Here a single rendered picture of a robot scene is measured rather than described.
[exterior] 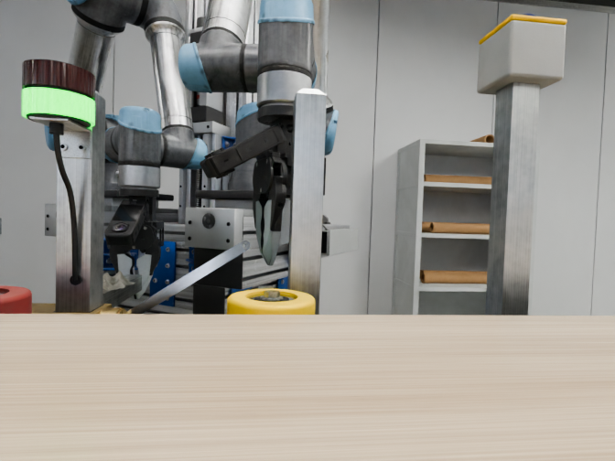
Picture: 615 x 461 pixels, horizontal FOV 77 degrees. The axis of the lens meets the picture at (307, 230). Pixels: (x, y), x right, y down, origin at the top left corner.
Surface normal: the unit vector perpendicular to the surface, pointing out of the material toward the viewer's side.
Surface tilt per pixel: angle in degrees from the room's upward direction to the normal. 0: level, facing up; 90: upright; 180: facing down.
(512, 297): 90
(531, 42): 90
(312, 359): 0
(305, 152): 90
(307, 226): 90
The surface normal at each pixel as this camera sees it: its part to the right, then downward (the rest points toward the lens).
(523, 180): 0.11, 0.04
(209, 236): -0.40, 0.02
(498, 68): -0.99, -0.03
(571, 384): 0.04, -1.00
